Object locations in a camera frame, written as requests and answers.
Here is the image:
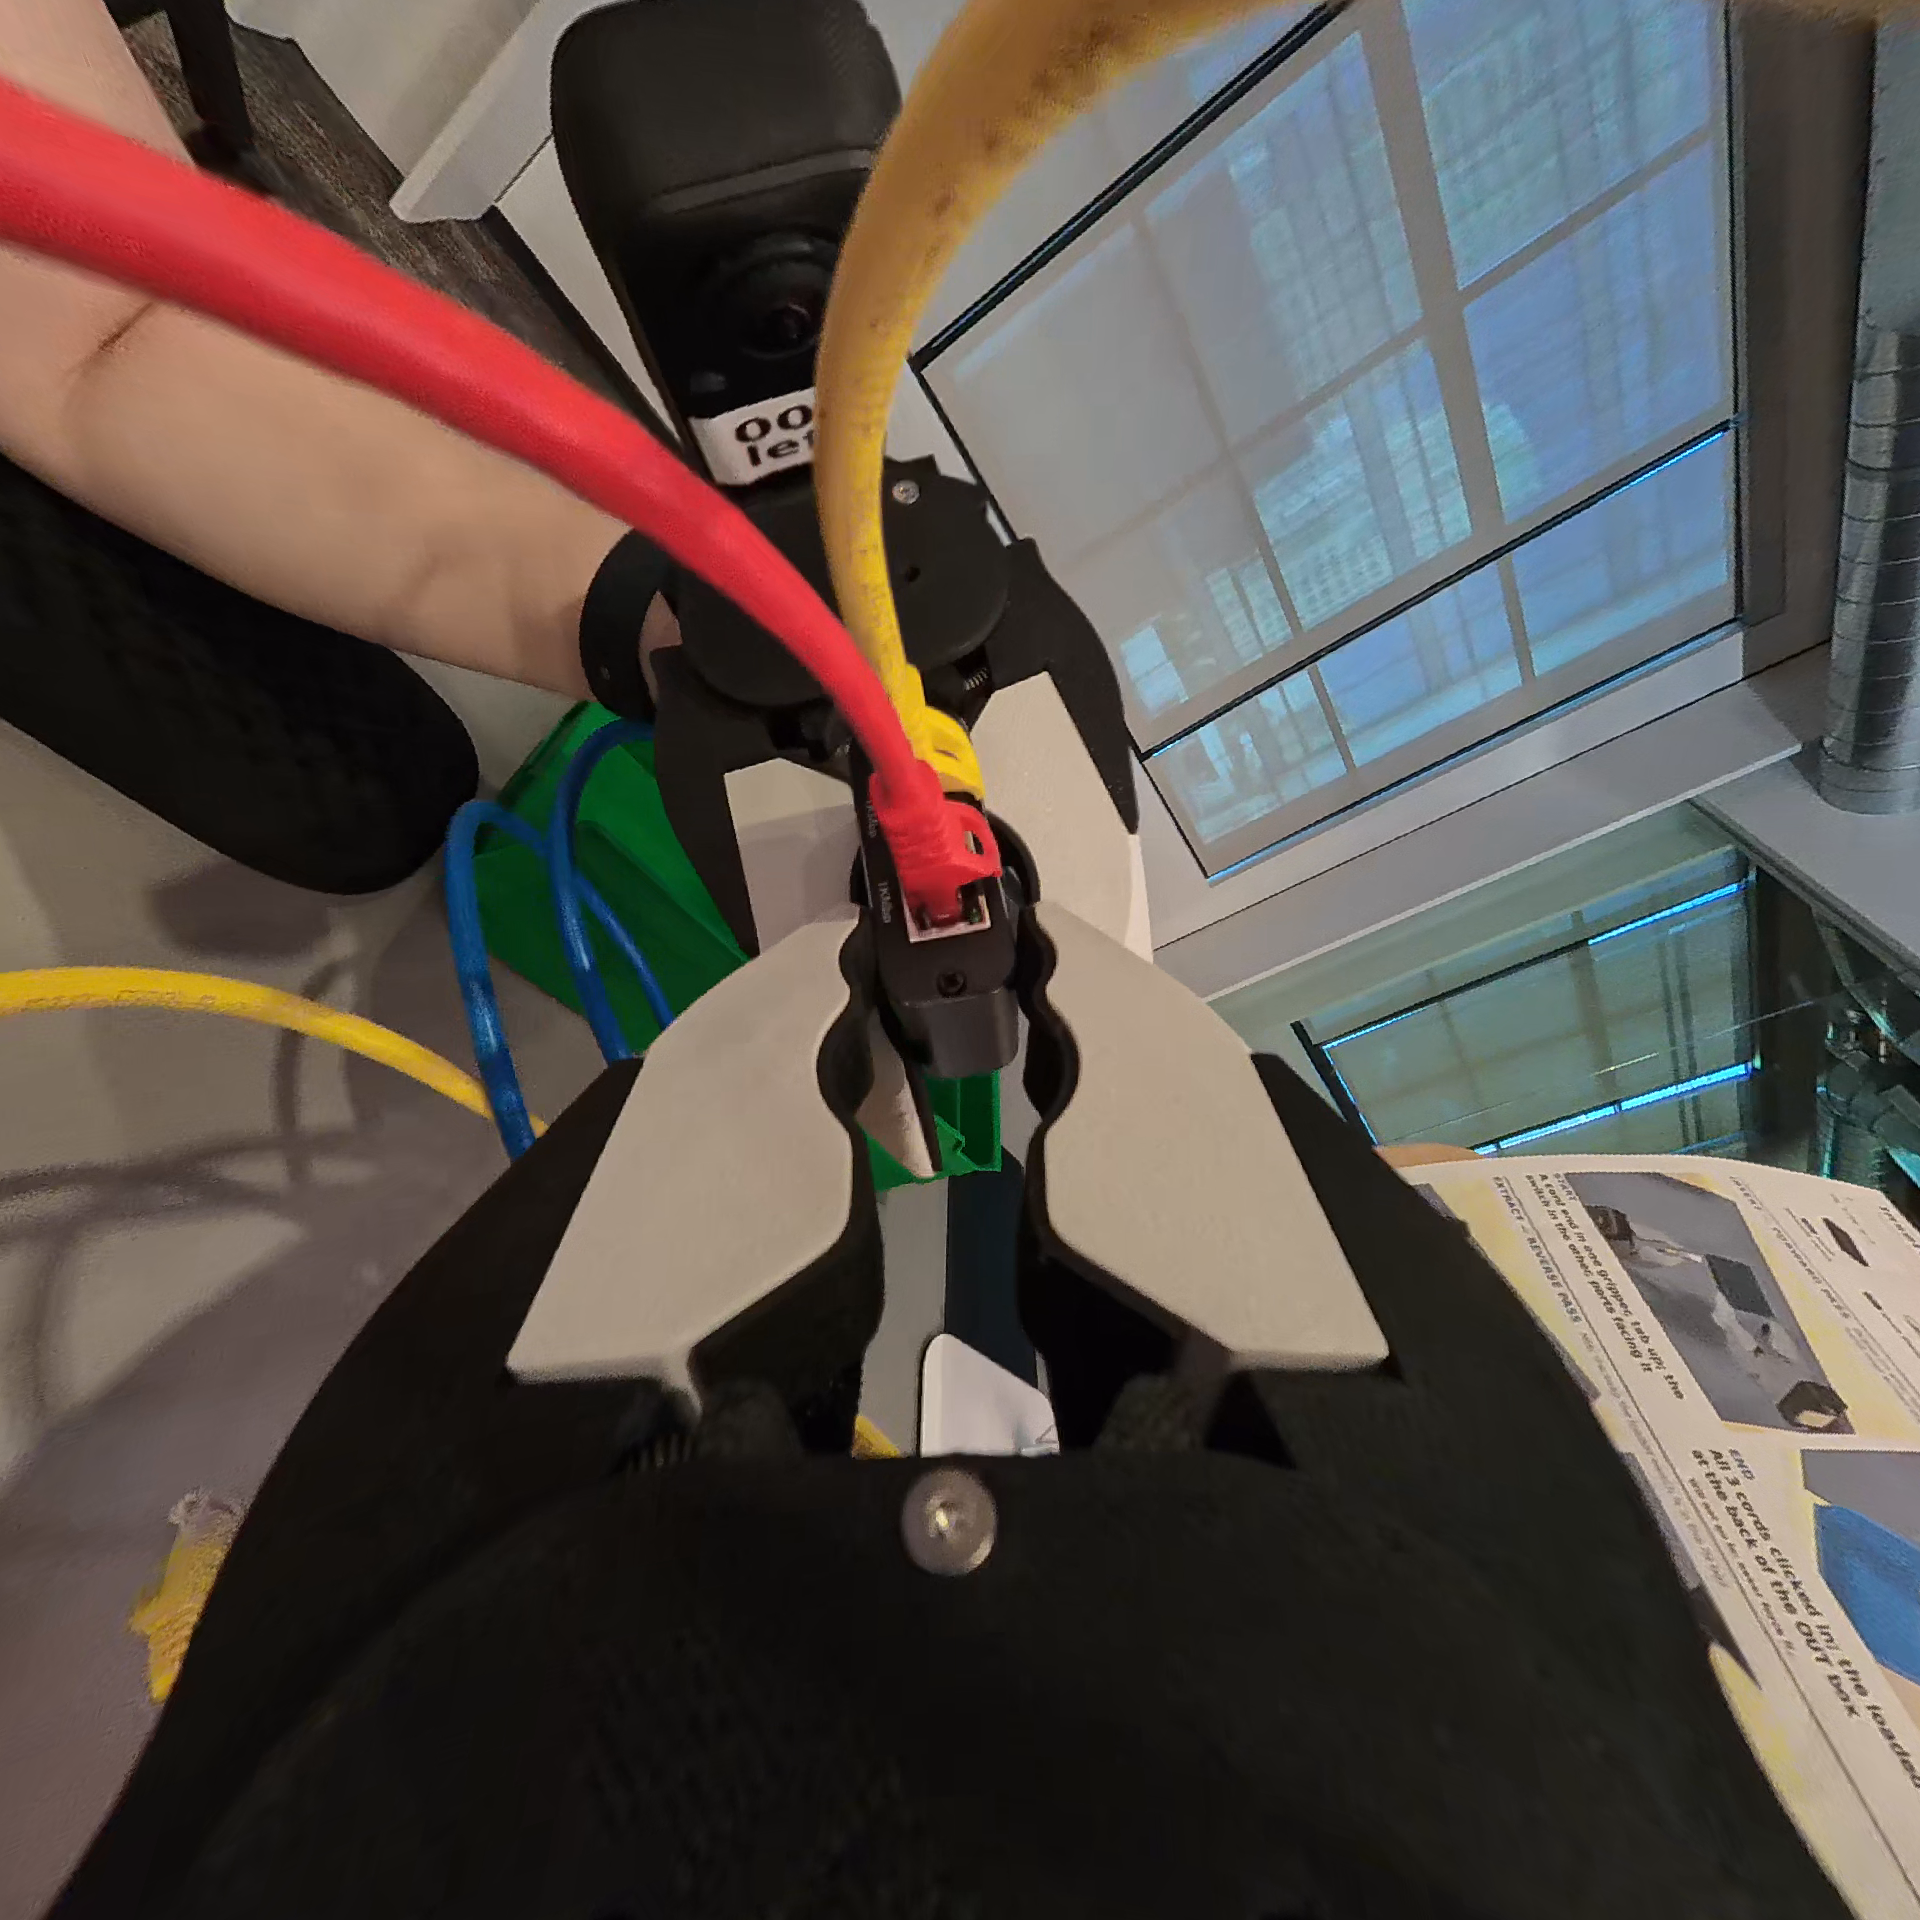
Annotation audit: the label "printed instruction sheet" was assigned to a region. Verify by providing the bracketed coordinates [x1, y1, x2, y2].
[1410, 1155, 1920, 1920]

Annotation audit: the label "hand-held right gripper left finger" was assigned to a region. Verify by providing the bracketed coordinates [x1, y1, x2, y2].
[506, 914, 890, 1383]

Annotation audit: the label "black chair armrest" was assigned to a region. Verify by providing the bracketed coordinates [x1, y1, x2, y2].
[0, 450, 482, 898]

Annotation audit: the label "blue ethernet cable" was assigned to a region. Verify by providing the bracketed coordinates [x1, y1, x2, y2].
[442, 719, 677, 1155]

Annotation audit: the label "red ethernet cable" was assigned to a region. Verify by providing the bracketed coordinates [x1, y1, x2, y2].
[0, 76, 1002, 923]

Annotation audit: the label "black ethernet switch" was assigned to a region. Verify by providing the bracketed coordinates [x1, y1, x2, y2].
[851, 751, 1046, 1077]

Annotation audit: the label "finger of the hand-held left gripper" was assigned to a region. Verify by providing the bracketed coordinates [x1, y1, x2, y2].
[725, 758, 871, 962]
[959, 677, 1151, 962]

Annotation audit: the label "green plastic bin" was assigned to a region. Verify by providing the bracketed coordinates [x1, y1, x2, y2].
[473, 701, 999, 1189]

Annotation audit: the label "yellow ethernet cable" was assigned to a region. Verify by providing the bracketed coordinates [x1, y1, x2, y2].
[0, 0, 1883, 1704]

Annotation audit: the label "person's left forearm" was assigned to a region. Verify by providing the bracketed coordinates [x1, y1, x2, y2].
[0, 0, 669, 708]

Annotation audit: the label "silver air duct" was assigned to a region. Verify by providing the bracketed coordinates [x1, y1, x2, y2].
[1816, 322, 1920, 814]

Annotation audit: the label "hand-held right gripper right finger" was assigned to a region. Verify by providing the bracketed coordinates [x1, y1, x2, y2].
[1020, 898, 1392, 1372]

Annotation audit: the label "large window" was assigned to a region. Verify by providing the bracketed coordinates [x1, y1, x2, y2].
[911, 0, 1752, 881]

